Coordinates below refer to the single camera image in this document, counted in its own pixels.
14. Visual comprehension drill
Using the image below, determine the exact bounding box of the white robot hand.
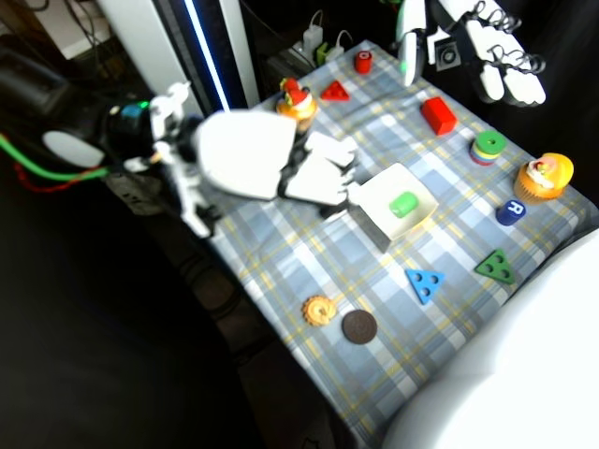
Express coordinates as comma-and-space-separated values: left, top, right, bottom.
164, 109, 362, 240
394, 0, 548, 108

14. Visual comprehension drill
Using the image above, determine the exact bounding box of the green cylinder block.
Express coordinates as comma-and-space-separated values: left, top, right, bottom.
388, 191, 419, 219

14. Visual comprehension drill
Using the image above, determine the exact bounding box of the red cylinder block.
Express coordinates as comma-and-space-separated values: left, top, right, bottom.
353, 50, 374, 76

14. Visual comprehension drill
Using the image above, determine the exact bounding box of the blue cylinder block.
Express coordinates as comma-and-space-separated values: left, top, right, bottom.
495, 199, 528, 227

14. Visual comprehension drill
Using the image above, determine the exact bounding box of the white paper box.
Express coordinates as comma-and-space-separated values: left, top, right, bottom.
348, 162, 440, 253

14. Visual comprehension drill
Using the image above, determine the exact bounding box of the toy cupcake with strawberry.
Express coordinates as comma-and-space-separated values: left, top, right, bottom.
274, 77, 320, 136

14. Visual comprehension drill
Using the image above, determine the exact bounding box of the red rectangular block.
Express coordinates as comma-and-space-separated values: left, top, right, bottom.
420, 95, 459, 137

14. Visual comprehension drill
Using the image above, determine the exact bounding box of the red triangle block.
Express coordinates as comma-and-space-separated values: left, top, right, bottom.
319, 80, 351, 103

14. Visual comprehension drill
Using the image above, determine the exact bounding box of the white pillar with blue light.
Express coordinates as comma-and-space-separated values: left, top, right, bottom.
96, 0, 261, 118

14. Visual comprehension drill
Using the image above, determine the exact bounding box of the white power strip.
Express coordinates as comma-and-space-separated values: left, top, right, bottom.
290, 39, 319, 65

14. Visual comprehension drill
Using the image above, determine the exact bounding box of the toy cupcake with yellow icing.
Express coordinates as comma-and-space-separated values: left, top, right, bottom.
513, 152, 576, 206

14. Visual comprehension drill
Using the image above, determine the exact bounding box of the white charger plug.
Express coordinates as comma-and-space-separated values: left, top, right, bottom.
326, 40, 353, 62
302, 25, 326, 53

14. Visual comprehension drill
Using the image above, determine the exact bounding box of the toy butter cookie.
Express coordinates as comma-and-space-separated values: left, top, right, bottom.
300, 295, 338, 327

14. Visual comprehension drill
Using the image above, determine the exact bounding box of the blue plaid tablecloth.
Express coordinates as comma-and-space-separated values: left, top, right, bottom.
204, 39, 587, 446

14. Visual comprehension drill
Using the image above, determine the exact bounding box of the toy chocolate cookie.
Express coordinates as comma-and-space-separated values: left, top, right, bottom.
341, 309, 379, 346

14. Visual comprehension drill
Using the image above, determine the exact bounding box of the green triangle block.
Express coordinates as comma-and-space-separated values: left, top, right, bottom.
474, 248, 517, 286

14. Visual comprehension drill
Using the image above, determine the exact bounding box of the blue triangle block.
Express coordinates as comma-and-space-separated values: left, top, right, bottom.
404, 268, 446, 306

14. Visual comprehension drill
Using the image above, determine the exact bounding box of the white robot body shell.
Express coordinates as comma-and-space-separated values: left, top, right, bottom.
381, 224, 599, 449

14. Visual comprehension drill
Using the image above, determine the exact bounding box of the colourful stacked ring block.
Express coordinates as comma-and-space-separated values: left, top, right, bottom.
469, 130, 509, 167

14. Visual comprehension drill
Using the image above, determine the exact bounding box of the red cable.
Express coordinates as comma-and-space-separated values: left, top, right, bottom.
12, 162, 97, 195

